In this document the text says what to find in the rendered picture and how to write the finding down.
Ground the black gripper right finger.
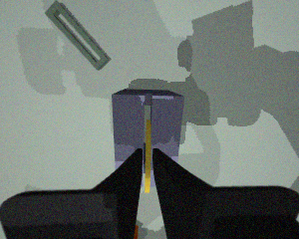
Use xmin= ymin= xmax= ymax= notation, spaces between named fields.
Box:
xmin=152 ymin=148 xmax=299 ymax=239

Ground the dark green rectangular frame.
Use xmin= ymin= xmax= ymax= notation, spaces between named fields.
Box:
xmin=45 ymin=0 xmax=109 ymax=70

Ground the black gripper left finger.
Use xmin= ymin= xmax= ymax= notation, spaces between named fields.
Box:
xmin=0 ymin=148 xmax=143 ymax=239

